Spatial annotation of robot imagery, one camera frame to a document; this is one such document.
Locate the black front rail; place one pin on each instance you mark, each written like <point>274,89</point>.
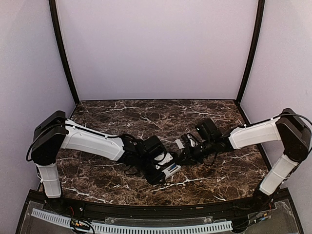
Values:
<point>240,211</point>

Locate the left black frame post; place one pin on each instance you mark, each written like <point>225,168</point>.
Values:
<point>61,50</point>

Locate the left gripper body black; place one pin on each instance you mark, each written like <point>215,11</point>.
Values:
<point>151,178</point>

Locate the white battery cover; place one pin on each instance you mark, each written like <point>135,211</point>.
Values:
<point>179,144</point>

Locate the white remote control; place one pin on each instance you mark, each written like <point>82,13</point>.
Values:
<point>171,170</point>

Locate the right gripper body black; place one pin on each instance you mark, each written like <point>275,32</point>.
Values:
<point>195,155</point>

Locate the white slotted cable duct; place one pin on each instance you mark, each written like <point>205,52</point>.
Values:
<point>102,228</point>

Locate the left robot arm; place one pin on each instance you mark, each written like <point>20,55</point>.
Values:
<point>57,132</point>

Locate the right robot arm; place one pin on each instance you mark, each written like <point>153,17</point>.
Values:
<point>287,127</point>

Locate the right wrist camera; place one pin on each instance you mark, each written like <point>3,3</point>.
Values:
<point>189,139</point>

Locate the right black frame post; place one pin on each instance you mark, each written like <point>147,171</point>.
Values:
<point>252,51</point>

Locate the black frame post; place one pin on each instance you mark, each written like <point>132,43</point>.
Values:
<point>252,51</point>
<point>61,50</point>

